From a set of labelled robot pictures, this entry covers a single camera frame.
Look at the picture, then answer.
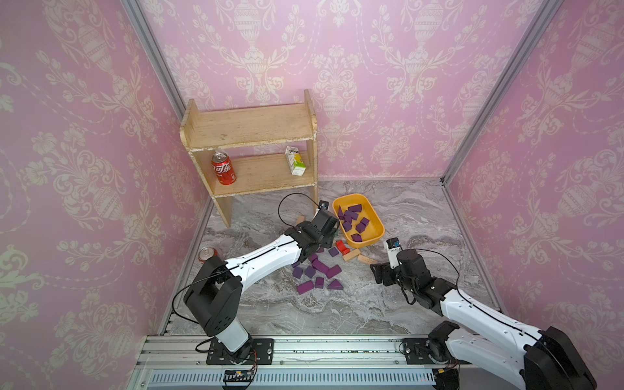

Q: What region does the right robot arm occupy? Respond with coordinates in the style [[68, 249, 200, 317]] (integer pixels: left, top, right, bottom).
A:
[[370, 247, 597, 389]]

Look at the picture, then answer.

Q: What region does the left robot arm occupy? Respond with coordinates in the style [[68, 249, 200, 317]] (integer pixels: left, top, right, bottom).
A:
[[172, 208, 340, 364]]

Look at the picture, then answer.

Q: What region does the yellow plastic storage bin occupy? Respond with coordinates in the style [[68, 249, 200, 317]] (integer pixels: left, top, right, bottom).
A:
[[331, 193, 385, 249]]

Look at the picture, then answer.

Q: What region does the small red brick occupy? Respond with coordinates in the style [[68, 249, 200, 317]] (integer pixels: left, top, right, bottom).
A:
[[336, 240, 350, 255]]

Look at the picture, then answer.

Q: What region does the purple brick centre long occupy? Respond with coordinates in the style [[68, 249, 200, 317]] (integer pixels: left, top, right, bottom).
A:
[[312, 260, 329, 274]]

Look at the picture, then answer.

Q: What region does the natural wood brick small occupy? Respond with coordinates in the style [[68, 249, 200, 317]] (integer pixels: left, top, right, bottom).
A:
[[342, 249, 361, 262]]

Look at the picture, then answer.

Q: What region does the engraved natural wood brick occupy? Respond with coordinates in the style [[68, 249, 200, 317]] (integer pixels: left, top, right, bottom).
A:
[[357, 254, 378, 265]]

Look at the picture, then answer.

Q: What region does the purple triangle brick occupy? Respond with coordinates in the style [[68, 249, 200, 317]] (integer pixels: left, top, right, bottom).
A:
[[327, 279, 344, 290]]

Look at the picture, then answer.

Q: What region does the green white juice carton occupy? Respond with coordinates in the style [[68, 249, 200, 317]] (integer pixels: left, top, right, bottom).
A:
[[284, 146, 306, 176]]

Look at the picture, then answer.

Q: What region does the wooden two-tier shelf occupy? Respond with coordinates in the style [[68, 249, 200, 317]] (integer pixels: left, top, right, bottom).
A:
[[180, 89, 319, 227]]

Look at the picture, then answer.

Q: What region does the red cola can on floor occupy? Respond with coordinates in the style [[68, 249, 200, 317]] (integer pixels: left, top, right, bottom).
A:
[[198, 246, 219, 264]]

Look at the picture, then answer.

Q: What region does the red cola can on shelf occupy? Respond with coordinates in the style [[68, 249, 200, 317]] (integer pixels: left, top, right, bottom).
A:
[[211, 150, 237, 185]]

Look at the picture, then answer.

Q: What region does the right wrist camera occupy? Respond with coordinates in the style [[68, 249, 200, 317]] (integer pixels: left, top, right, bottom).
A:
[[384, 237, 402, 269]]

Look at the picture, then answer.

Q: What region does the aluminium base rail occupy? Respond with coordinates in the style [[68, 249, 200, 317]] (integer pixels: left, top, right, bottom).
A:
[[126, 334, 488, 390]]

